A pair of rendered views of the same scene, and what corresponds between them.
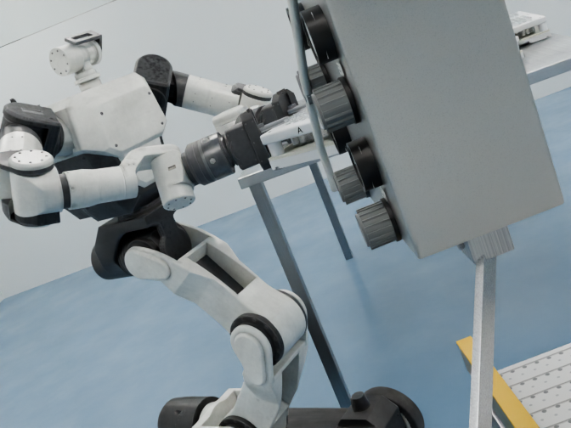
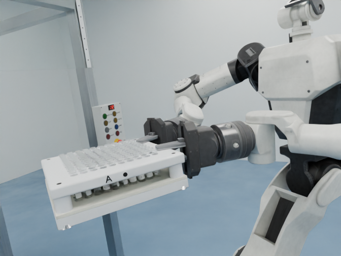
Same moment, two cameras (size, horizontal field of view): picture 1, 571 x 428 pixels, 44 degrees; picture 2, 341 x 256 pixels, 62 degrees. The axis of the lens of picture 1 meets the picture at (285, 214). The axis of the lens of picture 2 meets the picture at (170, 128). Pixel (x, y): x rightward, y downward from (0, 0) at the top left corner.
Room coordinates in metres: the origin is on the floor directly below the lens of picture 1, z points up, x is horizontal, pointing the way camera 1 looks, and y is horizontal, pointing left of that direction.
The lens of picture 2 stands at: (1.73, -0.65, 1.19)
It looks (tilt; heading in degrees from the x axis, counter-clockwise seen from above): 10 degrees down; 115
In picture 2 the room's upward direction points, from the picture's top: 7 degrees counter-clockwise
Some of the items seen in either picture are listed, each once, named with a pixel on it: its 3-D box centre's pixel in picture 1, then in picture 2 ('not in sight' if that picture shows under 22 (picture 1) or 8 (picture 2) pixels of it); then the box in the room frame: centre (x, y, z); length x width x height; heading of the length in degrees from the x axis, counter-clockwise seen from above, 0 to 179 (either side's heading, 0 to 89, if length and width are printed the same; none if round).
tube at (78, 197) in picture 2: not in sight; (76, 189); (1.36, -0.29, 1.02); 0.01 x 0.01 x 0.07
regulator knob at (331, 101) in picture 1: (331, 98); not in sight; (0.48, -0.06, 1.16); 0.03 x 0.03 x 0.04; 88
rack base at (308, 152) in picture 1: (351, 129); (110, 182); (1.35, -0.18, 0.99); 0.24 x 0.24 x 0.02; 52
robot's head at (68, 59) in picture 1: (77, 61); (298, 18); (1.73, 0.32, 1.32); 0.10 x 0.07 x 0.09; 142
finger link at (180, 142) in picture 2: (301, 105); (170, 144); (1.47, -0.12, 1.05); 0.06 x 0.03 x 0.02; 44
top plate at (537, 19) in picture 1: (504, 30); not in sight; (2.51, -0.97, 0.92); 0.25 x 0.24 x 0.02; 76
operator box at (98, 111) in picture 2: not in sight; (110, 128); (0.78, 0.59, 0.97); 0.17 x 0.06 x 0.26; 88
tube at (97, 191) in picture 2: not in sight; (96, 184); (1.38, -0.26, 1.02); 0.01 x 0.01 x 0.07
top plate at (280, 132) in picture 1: (342, 106); (106, 161); (1.35, -0.18, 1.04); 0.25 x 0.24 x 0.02; 142
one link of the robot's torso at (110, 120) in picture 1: (99, 145); (316, 84); (1.77, 0.36, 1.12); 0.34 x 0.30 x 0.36; 142
